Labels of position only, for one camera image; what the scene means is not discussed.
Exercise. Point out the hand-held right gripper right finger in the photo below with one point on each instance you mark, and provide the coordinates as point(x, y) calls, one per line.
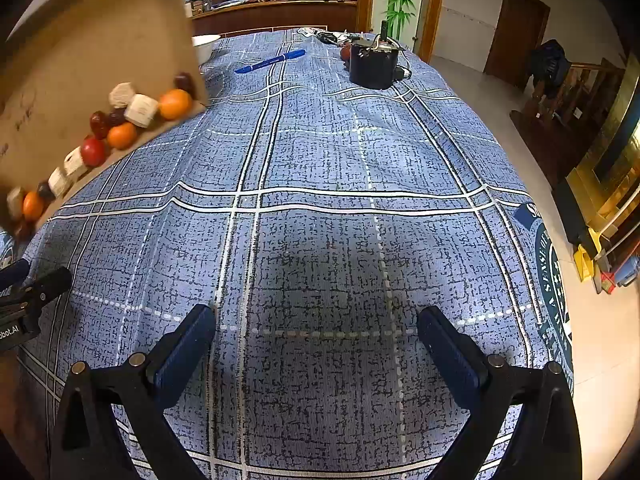
point(450, 355)

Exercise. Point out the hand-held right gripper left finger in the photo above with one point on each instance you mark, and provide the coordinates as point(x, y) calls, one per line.
point(185, 355)

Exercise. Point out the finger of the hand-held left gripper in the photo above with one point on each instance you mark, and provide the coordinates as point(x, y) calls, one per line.
point(50, 282)
point(12, 274)

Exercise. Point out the orange tangerine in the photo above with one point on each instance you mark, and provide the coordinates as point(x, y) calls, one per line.
point(121, 136)
point(175, 104)
point(33, 205)

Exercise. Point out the dried red date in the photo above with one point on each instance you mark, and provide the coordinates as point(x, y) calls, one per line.
point(45, 191)
point(183, 82)
point(99, 124)
point(117, 117)

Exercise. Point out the brown cardboard box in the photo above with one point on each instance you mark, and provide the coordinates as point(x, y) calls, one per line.
point(100, 35)

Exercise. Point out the yellow dustpan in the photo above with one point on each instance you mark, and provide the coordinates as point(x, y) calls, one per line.
point(586, 260)

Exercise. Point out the blue plaid tablecloth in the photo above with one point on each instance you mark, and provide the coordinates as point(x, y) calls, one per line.
point(325, 160)

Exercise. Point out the gold framed cabinet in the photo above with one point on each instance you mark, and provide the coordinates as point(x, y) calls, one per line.
point(615, 150)

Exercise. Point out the white plastic basin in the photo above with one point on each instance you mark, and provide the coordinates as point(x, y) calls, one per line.
point(206, 46)

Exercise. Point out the wooden chair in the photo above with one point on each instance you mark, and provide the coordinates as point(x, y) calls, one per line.
point(585, 90)

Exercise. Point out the black cylindrical motor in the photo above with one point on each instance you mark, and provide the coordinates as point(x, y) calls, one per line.
point(374, 65)

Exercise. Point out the dark jacket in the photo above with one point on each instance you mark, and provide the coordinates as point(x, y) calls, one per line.
point(550, 67)

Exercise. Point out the blue pen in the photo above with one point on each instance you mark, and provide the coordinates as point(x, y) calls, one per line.
point(270, 61)

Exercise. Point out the brown wooden door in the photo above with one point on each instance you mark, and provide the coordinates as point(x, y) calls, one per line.
point(517, 35)

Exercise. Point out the wooden counter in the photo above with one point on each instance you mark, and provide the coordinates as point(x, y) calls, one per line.
point(275, 15)

